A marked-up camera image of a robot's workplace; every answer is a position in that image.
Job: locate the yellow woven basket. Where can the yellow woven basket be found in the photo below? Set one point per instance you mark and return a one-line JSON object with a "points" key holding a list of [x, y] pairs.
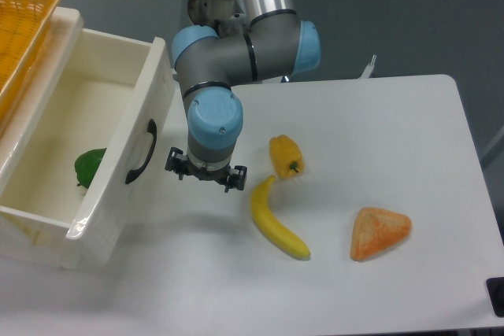
{"points": [[24, 24]]}

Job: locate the orange triangular bread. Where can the orange triangular bread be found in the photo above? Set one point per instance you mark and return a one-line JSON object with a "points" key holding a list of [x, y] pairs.
{"points": [[376, 230]]}

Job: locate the white drawer cabinet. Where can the white drawer cabinet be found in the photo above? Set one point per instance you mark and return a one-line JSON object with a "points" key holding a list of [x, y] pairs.
{"points": [[26, 235]]}

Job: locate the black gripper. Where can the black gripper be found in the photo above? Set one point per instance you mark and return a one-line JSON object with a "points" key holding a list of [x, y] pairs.
{"points": [[220, 172]]}

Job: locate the yellow banana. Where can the yellow banana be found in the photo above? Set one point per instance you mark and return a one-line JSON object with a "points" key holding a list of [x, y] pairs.
{"points": [[267, 223]]}

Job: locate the black object at table edge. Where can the black object at table edge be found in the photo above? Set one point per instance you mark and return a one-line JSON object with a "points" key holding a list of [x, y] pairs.
{"points": [[495, 288]]}

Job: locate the white metal table bracket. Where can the white metal table bracket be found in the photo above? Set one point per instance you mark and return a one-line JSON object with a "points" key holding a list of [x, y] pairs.
{"points": [[369, 68]]}

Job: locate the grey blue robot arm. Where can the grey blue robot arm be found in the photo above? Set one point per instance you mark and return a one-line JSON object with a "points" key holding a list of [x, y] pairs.
{"points": [[214, 114]]}

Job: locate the yellow bell pepper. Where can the yellow bell pepper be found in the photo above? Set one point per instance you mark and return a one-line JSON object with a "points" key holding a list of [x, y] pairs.
{"points": [[286, 157]]}

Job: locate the black top drawer handle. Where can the black top drawer handle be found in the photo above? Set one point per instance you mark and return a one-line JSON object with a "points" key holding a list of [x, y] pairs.
{"points": [[146, 151]]}

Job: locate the green bell pepper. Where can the green bell pepper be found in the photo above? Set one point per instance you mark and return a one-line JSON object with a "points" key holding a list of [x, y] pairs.
{"points": [[86, 165]]}

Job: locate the white top drawer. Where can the white top drawer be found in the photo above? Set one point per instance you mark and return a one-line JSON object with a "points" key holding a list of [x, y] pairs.
{"points": [[110, 87]]}

